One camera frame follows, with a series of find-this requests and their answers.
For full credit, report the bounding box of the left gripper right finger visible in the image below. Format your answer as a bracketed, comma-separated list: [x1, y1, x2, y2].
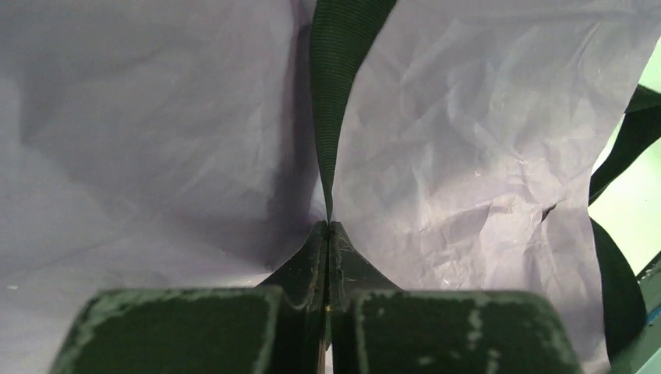
[328, 222, 581, 373]

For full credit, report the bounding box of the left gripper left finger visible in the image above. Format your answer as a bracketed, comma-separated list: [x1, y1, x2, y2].
[51, 221, 329, 374]

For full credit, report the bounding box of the purple pink wrapping paper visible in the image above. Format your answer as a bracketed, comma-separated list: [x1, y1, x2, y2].
[1, 1, 660, 373]

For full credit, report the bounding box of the black ribbon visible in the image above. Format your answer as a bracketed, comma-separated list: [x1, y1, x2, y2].
[309, 1, 660, 370]

